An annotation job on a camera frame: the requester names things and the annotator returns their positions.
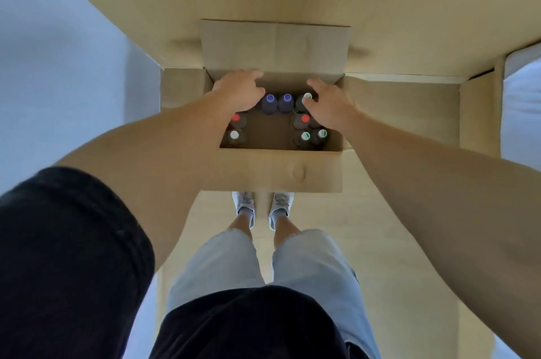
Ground person's left hand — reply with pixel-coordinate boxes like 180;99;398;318
211;70;266;114

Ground person's right hand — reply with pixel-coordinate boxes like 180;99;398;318
301;78;360;134

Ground group of bottles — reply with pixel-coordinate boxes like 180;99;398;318
221;92;330;150

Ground brown cardboard box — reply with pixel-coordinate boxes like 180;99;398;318
160;19;504;194

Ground person's left forearm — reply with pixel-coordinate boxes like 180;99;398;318
57;92;237;271

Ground person's right forearm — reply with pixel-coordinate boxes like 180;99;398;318
342;111;541;359

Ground person's right leg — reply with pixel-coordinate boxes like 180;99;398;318
273;215;301;250

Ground person's leg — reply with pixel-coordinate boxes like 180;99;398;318
228;215;254;240
273;215;301;250

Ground person's left leg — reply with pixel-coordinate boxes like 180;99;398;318
228;215;254;240

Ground white sneaker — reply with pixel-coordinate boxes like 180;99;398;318
231;191;256;216
270;192;295;219

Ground light denim shorts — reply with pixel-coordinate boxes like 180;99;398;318
167;228;381;359

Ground white bed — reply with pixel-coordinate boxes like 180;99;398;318
492;41;541;359

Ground black t-shirt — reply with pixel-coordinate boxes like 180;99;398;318
0;166;371;359

